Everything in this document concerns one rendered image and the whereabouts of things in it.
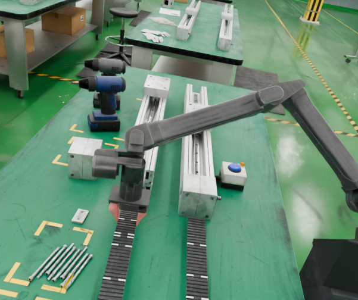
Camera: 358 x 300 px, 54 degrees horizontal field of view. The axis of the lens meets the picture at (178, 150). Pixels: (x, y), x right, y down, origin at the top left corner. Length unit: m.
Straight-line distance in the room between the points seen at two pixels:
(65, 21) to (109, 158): 4.03
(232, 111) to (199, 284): 0.44
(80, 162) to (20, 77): 2.38
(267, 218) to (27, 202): 0.72
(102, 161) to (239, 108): 0.38
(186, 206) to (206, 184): 0.09
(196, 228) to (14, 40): 2.68
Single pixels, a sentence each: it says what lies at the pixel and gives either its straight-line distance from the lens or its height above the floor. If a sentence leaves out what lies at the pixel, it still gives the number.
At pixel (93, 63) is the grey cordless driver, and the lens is 1.56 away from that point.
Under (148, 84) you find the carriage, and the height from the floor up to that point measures 0.90.
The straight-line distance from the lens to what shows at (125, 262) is 0.88.
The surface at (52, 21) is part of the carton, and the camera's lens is 4.88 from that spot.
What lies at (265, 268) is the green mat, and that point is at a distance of 1.01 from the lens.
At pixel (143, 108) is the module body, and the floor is 0.86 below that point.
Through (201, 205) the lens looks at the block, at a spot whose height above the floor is 0.83.
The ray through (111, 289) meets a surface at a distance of 0.84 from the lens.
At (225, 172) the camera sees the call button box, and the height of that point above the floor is 0.84.
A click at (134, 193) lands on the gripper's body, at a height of 0.93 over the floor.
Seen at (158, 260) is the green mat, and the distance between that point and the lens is 0.94.
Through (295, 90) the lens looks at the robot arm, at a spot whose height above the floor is 1.18.
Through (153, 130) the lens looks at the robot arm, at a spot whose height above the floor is 1.07.
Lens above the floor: 1.49
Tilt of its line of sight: 31 degrees down
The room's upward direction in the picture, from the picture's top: 11 degrees clockwise
